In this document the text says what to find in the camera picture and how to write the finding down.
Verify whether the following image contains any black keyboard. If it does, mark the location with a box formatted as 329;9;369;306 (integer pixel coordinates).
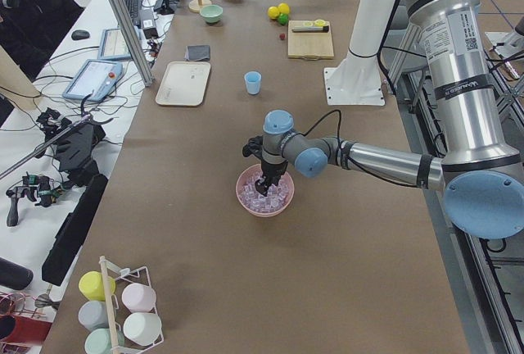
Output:
124;0;142;26

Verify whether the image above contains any lemon half upper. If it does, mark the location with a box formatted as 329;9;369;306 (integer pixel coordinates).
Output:
314;19;327;27

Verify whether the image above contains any green lime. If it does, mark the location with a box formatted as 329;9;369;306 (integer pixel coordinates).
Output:
278;14;288;25

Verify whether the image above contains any yellow cup in rack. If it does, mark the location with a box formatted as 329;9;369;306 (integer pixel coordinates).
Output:
78;271;106;302

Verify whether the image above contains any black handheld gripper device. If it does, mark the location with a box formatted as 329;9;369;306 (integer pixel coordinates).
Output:
36;108;106;187

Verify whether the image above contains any teach pendant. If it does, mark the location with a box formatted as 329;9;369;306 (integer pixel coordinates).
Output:
97;28;132;61
62;59;123;102

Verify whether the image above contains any pink cup in rack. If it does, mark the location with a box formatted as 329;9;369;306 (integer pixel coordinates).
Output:
121;283;156;312

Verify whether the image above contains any black computer mouse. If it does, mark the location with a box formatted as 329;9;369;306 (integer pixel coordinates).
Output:
71;29;90;41

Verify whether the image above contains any clear ice cubes pile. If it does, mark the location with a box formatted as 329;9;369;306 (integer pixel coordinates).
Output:
240;170;291;214

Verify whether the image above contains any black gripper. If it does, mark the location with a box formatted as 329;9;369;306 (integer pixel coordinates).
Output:
255;160;287;197

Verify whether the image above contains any light blue plastic cup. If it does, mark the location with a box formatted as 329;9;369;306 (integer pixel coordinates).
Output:
244;70;262;95

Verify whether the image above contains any white wire cup rack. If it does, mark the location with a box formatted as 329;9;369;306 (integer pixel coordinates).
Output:
99;256;165;353

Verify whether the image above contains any mint cup in rack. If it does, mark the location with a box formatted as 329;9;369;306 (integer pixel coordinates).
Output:
84;329;112;354

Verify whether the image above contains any person in black jacket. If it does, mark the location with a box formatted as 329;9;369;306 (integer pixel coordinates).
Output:
1;0;84;80

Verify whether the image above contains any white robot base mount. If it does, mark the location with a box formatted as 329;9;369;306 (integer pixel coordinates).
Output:
324;0;395;106

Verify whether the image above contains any teach pendant near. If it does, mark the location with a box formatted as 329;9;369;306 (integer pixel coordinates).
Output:
62;59;123;102

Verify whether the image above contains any yellow lemon lower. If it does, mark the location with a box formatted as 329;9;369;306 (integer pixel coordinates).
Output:
267;6;280;20

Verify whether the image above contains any black camera cable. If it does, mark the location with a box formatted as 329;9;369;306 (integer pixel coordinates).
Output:
305;109;344;142

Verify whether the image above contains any yellow lemon upper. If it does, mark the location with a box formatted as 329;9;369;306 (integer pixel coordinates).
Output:
277;2;291;15

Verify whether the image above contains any white cup in rack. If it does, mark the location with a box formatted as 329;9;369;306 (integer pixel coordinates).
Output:
123;312;162;346

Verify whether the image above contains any aluminium frame post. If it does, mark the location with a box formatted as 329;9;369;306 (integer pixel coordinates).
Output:
108;0;154;87

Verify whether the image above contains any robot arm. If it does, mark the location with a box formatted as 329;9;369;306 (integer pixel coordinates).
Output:
242;0;523;239

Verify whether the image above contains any steel muddler rod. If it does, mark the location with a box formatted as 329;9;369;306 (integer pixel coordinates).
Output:
291;25;330;33

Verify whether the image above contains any teach pendant far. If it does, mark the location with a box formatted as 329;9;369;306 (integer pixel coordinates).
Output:
97;28;132;61

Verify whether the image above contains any pink bowl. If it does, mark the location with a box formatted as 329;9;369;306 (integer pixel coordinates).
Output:
236;164;295;217

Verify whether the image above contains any grey folded cloth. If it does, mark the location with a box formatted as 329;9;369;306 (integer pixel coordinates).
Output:
184;44;210;61

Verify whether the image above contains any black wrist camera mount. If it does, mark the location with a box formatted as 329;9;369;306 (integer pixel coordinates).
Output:
242;135;264;160

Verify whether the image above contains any wooden cutting board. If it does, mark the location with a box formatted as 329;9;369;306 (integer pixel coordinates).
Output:
287;20;335;60

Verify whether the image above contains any mint green bowl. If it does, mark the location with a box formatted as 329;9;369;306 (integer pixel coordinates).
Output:
199;4;224;25

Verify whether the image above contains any grey cup in rack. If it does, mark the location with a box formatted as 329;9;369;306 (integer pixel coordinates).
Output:
78;301;109;332

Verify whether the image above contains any yellow lemon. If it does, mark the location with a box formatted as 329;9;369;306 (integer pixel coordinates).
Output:
267;6;280;20
277;2;291;15

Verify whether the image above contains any cream rabbit tray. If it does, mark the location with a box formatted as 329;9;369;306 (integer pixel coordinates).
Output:
156;61;211;107

